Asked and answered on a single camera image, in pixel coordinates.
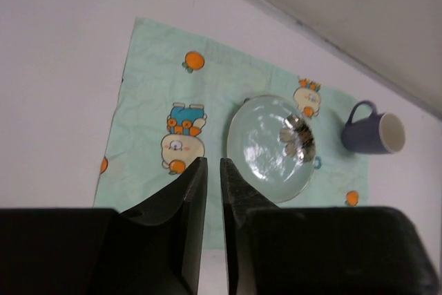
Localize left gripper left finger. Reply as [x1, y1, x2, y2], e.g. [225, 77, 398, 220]
[1, 158, 208, 294]

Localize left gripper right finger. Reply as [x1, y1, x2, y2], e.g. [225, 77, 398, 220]
[220, 158, 441, 294]

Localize green floral plate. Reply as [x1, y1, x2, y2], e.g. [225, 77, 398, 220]
[226, 95, 322, 203]

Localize green cartoon print cloth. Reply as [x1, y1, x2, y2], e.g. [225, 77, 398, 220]
[94, 19, 369, 249]

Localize lavender mug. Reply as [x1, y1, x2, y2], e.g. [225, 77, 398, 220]
[340, 100, 406, 155]

